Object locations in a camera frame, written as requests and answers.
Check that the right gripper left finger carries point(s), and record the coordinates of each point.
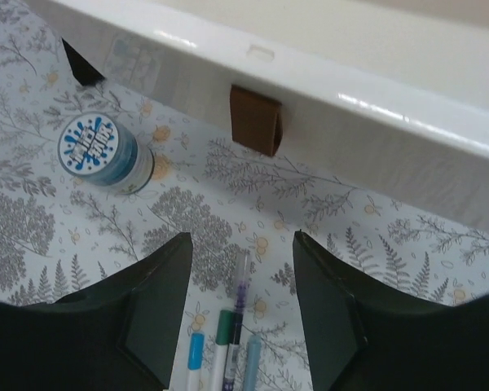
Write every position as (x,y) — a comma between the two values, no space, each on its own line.
(118,334)

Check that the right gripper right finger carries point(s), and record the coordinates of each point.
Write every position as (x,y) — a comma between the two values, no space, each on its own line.
(364,335)

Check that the light blue pen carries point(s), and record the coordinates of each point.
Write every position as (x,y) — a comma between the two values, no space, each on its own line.
(254,347)

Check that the cream three-drawer organizer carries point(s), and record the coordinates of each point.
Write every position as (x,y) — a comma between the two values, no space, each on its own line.
(390,95)

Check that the white marker blue cap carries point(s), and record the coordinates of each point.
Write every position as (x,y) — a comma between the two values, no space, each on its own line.
(194,361)

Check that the white marker green cap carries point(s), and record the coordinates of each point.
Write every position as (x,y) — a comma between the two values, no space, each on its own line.
(221,343)

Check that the purple clear pen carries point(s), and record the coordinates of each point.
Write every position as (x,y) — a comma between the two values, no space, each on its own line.
(243,268)

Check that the blue round tin jar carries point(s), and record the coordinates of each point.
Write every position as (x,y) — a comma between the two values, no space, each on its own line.
(104,153)

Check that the black folded cloth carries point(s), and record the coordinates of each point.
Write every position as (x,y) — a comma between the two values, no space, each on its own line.
(82,70)

